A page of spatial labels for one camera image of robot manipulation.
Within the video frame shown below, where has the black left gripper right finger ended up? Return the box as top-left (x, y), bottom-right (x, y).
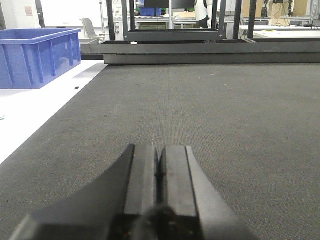
top-left (159, 145), bottom-right (257, 240)

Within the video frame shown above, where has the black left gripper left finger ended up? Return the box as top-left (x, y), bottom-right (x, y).
top-left (11, 144), bottom-right (158, 240)

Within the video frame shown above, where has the black metal rack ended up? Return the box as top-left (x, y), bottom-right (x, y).
top-left (106, 0), bottom-right (258, 42)

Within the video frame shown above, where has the blue plastic bin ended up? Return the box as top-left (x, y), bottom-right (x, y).
top-left (0, 28), bottom-right (81, 90)

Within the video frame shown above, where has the grey office chair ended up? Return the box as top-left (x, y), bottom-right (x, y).
top-left (80, 18), bottom-right (106, 42)

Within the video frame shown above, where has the white background table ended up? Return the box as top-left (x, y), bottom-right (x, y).
top-left (253, 25), bottom-right (320, 39)

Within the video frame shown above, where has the black metal frame rail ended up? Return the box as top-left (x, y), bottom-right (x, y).
top-left (80, 38), bottom-right (320, 65)

